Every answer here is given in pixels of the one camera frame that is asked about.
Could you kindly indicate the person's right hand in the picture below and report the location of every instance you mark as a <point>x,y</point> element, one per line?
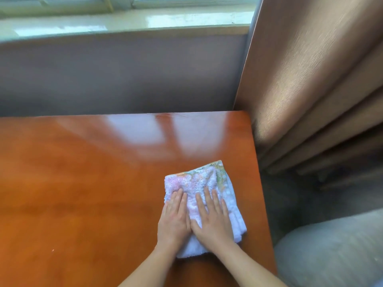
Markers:
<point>216,230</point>

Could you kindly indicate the person's left hand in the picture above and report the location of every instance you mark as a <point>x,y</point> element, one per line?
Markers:
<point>173,227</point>

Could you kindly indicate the person's left middle finger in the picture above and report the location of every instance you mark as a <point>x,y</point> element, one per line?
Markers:
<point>177,200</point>

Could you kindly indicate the person's left thumb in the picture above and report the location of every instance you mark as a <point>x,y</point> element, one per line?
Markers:
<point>189,225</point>

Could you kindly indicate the person's left little finger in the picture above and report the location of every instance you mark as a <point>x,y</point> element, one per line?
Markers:
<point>163,212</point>

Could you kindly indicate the person's right thumb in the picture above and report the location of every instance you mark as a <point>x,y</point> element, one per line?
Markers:
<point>195,227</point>

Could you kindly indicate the person's right middle finger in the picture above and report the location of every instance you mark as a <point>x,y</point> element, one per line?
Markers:
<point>209,200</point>

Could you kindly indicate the person's right little finger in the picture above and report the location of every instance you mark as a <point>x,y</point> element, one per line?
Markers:
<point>226,209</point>

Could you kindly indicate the white pastel terry towel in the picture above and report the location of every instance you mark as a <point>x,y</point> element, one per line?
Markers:
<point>209,179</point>

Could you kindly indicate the person's right forearm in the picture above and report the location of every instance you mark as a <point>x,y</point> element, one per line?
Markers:
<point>245,266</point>

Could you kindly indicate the person's left forearm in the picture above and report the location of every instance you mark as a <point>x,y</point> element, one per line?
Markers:
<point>149,267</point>

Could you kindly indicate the beige fabric curtain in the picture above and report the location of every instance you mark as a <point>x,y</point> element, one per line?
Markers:
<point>311,86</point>

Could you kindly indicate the white glossy window sill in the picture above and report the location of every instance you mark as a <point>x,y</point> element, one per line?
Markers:
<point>125,23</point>

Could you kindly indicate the white window frame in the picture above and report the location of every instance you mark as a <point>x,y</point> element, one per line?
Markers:
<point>119,2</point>

